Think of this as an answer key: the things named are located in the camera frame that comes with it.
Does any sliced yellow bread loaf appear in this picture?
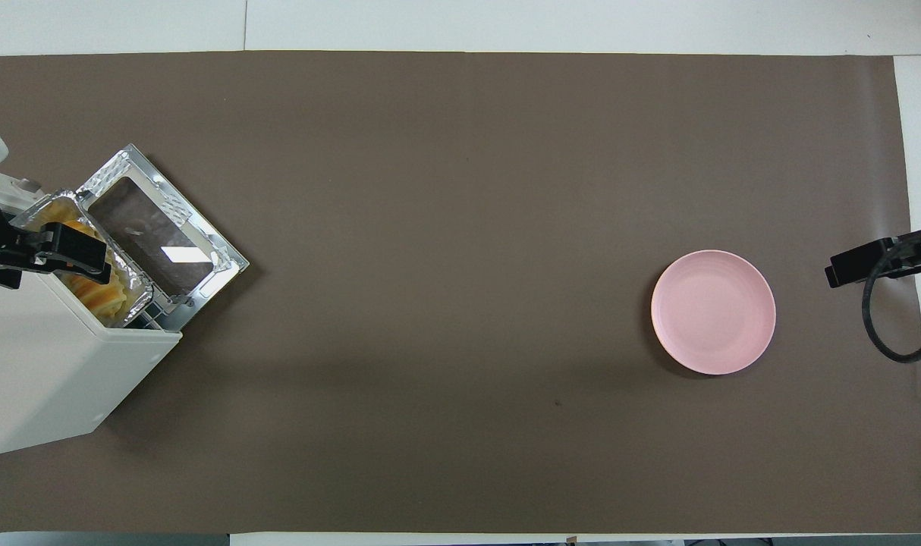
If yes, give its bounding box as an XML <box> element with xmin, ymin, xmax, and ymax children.
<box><xmin>39</xmin><ymin>216</ymin><xmax>127</xmax><ymax>319</ymax></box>

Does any aluminium foil tray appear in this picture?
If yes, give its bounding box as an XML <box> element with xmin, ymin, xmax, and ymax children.
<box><xmin>9</xmin><ymin>190</ymin><xmax>155</xmax><ymax>328</ymax></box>

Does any white toaster oven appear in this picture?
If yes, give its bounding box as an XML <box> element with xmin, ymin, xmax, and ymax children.
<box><xmin>0</xmin><ymin>173</ymin><xmax>182</xmax><ymax>456</ymax></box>

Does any foil-lined glass oven door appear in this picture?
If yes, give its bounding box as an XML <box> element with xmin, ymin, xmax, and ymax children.
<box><xmin>75</xmin><ymin>144</ymin><xmax>250</xmax><ymax>333</ymax></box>

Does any pink round plate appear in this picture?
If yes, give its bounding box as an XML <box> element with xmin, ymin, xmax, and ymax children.
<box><xmin>650</xmin><ymin>249</ymin><xmax>777</xmax><ymax>375</ymax></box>

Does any brown table mat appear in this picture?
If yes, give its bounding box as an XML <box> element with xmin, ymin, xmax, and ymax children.
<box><xmin>0</xmin><ymin>50</ymin><xmax>921</xmax><ymax>534</ymax></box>

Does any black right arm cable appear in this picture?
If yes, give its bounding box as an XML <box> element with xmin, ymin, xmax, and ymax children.
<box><xmin>862</xmin><ymin>234</ymin><xmax>921</xmax><ymax>364</ymax></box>

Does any oven wire rack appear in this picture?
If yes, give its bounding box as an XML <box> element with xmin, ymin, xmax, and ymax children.
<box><xmin>129</xmin><ymin>292</ymin><xmax>169</xmax><ymax>331</ymax></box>

